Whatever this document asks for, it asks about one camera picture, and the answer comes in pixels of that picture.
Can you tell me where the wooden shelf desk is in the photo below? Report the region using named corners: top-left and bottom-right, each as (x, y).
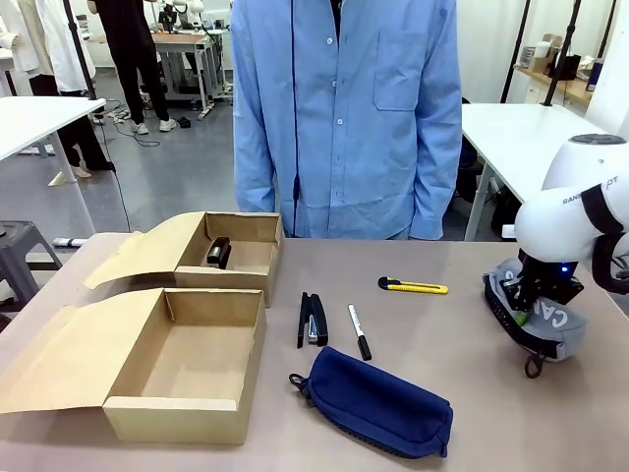
top-left (512, 62), bottom-right (596, 105)

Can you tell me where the grey metal stool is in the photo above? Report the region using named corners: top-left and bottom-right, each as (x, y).
top-left (0, 220), bottom-right (64, 312)

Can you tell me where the person in black clothes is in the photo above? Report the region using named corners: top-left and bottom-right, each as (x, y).
top-left (86, 0), bottom-right (178, 137)

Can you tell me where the navy blue pencil case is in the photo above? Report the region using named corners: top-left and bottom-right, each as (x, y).
top-left (288, 345), bottom-right (454, 460)

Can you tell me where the white marker black cap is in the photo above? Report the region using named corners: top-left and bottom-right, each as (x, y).
top-left (347, 303), bottom-right (373, 362)

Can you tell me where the grey fabric pencil case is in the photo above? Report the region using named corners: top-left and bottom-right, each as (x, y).
top-left (482, 259), bottom-right (590, 379)

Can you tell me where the black tripod leg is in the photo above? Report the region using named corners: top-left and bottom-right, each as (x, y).
top-left (542, 0), bottom-right (587, 108)

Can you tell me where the black tripod pole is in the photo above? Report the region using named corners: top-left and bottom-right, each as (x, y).
top-left (62, 0), bottom-right (118, 173)

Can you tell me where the person in white coat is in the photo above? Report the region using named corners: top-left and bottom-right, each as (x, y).
top-left (33, 0), bottom-right (117, 179)

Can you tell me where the yellow utility knife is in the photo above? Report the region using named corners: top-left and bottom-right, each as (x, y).
top-left (377, 276), bottom-right (449, 296)

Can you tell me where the black hanging cord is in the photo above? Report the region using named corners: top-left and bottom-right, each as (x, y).
top-left (289, 0), bottom-right (302, 237)

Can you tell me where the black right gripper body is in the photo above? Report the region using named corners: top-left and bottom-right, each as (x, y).
top-left (515, 249), bottom-right (586, 309)

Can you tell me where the black box on shelf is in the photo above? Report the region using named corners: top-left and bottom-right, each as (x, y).
top-left (554, 53), bottom-right (582, 83)

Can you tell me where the small cardboard box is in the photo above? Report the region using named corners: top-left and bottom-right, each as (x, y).
top-left (83, 210), bottom-right (285, 309)

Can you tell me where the white table with leg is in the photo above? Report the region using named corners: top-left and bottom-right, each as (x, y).
top-left (0, 95), bottom-right (107, 237)

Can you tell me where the large open cardboard box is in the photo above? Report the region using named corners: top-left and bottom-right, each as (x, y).
top-left (0, 287), bottom-right (269, 446)

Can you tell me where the small black stapler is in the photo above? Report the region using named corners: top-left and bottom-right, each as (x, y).
top-left (205, 236), bottom-right (232, 270)

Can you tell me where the person in blue shirt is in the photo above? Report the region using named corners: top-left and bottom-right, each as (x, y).
top-left (230, 0), bottom-right (464, 242)

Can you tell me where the white table with frame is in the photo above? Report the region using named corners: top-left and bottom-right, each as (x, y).
top-left (460, 102), bottom-right (591, 242)

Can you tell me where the dark blue bottle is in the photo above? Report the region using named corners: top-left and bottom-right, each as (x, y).
top-left (586, 58), bottom-right (603, 93)

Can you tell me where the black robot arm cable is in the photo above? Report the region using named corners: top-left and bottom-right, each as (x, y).
top-left (591, 230), bottom-right (629, 295)

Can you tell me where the grey workbench with wooden top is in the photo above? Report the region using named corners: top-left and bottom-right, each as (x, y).
top-left (150, 31), bottom-right (233, 121)

